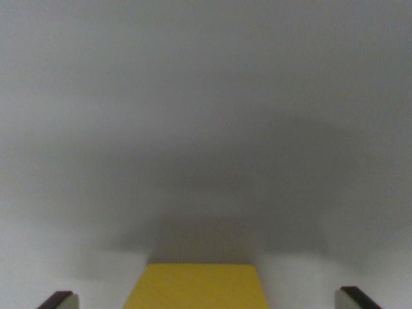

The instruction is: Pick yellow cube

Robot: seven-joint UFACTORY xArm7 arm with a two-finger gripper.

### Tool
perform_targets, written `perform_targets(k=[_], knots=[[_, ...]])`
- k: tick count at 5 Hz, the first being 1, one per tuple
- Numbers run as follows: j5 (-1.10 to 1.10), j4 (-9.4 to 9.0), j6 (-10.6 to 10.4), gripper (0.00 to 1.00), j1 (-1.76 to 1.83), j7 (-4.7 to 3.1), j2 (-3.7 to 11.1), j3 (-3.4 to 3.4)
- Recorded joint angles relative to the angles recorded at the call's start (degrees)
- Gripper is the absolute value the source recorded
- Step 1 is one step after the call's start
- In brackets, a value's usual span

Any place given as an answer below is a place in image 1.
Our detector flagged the yellow cube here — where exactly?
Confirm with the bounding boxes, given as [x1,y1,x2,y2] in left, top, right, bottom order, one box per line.
[122,263,270,309]

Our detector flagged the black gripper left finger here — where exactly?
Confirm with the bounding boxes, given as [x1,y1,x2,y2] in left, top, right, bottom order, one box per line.
[37,291,79,309]

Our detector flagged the white plastic tray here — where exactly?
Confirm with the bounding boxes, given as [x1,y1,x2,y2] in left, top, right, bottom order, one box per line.
[0,0,412,309]

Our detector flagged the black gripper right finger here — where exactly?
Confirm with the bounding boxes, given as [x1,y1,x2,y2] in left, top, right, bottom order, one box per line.
[334,286,384,309]

